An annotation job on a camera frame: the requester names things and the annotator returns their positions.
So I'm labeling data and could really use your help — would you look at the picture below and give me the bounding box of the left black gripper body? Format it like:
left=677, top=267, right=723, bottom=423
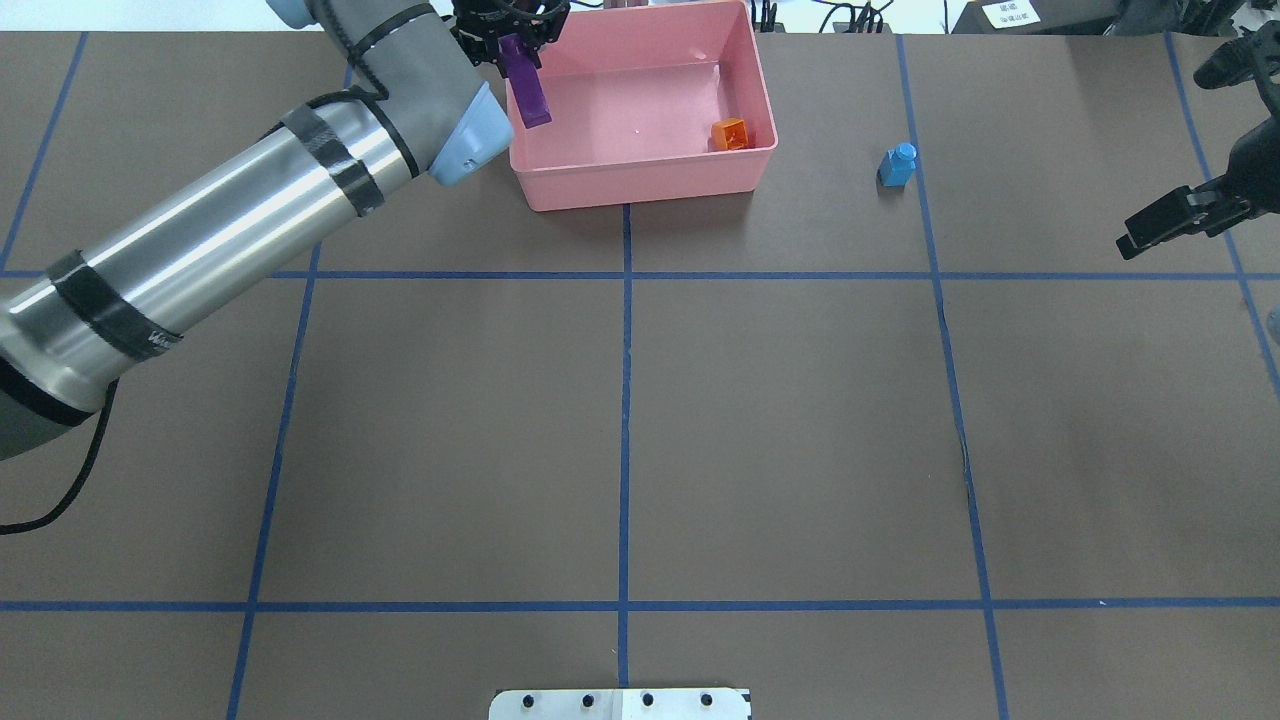
left=451, top=1, right=572, bottom=70

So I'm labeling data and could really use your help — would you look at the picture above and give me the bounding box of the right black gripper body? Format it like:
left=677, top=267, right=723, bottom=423
left=1204, top=120, right=1279, bottom=236

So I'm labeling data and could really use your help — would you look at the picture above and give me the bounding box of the purple block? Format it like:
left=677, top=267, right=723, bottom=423
left=498, top=35, right=553, bottom=129

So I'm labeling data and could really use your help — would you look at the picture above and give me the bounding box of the orange block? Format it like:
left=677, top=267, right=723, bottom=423
left=709, top=117, right=753, bottom=152

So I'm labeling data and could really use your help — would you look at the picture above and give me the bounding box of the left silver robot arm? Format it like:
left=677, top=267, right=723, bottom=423
left=3, top=1, right=572, bottom=459

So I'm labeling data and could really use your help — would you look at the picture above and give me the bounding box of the pink plastic box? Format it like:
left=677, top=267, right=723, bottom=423
left=508, top=1, right=780, bottom=211

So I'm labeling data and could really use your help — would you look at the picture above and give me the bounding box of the small blue block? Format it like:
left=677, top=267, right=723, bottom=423
left=876, top=142, right=919, bottom=188

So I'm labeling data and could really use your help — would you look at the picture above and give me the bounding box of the black braided cable left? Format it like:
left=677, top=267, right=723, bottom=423
left=0, top=386, right=122, bottom=536

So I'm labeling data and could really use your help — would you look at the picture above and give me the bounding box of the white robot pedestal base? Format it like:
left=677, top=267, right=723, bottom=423
left=488, top=687, right=753, bottom=719

